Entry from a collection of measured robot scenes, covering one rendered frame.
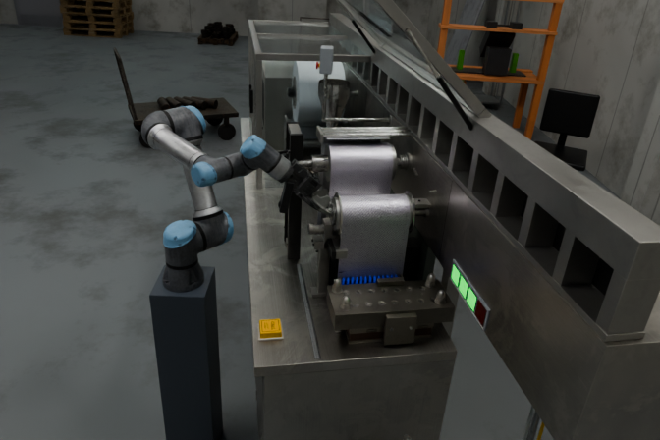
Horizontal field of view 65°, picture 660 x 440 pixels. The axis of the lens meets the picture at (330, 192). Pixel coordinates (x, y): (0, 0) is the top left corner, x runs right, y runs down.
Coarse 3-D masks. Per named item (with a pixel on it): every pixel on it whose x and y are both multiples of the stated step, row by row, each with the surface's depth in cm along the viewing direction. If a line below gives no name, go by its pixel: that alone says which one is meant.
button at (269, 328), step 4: (260, 320) 175; (264, 320) 175; (268, 320) 175; (272, 320) 176; (276, 320) 176; (260, 324) 173; (264, 324) 174; (268, 324) 174; (272, 324) 174; (276, 324) 174; (280, 324) 174; (260, 328) 172; (264, 328) 172; (268, 328) 172; (272, 328) 172; (276, 328) 172; (280, 328) 172; (260, 332) 170; (264, 332) 170; (268, 332) 170; (272, 332) 170; (276, 332) 171; (280, 332) 171; (260, 336) 170; (264, 336) 170; (268, 336) 171; (272, 336) 171; (276, 336) 171; (280, 336) 171
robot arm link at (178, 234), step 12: (168, 228) 188; (180, 228) 188; (192, 228) 187; (168, 240) 184; (180, 240) 184; (192, 240) 187; (204, 240) 191; (168, 252) 187; (180, 252) 186; (192, 252) 189; (180, 264) 188
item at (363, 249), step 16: (352, 240) 176; (368, 240) 177; (384, 240) 178; (400, 240) 179; (352, 256) 179; (368, 256) 180; (384, 256) 181; (400, 256) 182; (352, 272) 181; (368, 272) 183; (384, 272) 184; (400, 272) 185
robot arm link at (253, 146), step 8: (256, 136) 161; (248, 144) 158; (256, 144) 158; (264, 144) 160; (248, 152) 158; (256, 152) 158; (264, 152) 159; (272, 152) 161; (248, 160) 162; (256, 160) 160; (264, 160) 160; (272, 160) 161; (256, 168) 165; (264, 168) 162; (272, 168) 162
